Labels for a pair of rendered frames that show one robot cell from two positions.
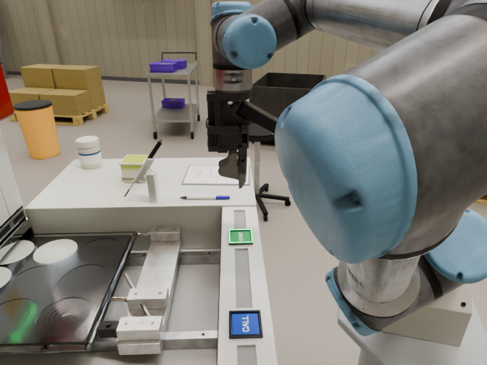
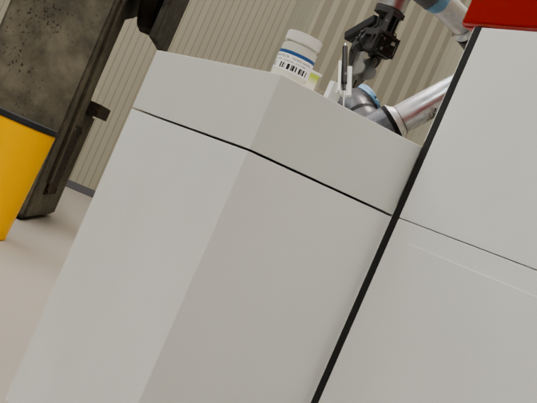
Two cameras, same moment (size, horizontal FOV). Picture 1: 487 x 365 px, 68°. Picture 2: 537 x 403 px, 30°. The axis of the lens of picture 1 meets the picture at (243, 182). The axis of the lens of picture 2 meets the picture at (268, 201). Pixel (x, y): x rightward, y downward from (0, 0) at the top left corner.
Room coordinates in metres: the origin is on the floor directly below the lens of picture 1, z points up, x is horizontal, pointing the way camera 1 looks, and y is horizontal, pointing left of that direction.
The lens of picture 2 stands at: (1.95, 2.22, 0.75)
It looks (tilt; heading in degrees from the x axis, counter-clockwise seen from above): 0 degrees down; 242
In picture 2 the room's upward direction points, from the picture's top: 24 degrees clockwise
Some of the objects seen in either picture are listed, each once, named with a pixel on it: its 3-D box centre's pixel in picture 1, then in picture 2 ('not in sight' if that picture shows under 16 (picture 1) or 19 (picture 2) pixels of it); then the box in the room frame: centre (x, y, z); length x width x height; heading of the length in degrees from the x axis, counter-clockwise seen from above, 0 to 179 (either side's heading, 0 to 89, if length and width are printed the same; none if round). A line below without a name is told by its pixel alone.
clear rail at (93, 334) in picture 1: (116, 279); not in sight; (0.64, 0.29, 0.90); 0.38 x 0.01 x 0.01; 2
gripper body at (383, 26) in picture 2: (229, 120); (380, 33); (0.71, 0.03, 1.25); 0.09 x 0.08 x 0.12; 92
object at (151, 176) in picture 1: (145, 178); (338, 91); (0.88, 0.27, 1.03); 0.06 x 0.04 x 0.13; 92
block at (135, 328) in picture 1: (140, 328); not in sight; (0.50, 0.20, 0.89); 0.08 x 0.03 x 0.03; 92
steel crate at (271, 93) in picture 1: (288, 108); not in sight; (4.32, -0.55, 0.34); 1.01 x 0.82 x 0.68; 168
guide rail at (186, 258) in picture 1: (128, 259); not in sight; (0.79, 0.31, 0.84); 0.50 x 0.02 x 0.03; 92
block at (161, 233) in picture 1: (166, 233); not in sight; (0.82, 0.21, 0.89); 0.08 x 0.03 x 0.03; 92
